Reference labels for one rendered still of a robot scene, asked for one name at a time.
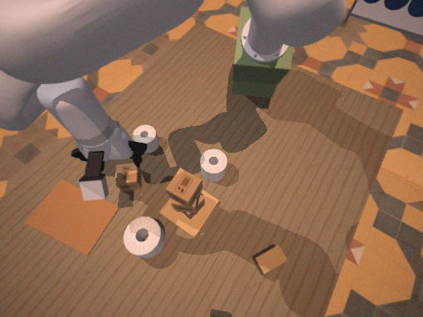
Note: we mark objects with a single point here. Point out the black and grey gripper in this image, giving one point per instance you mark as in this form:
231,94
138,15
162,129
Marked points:
117,146

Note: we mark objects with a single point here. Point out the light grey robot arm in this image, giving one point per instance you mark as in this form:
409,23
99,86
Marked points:
46,42

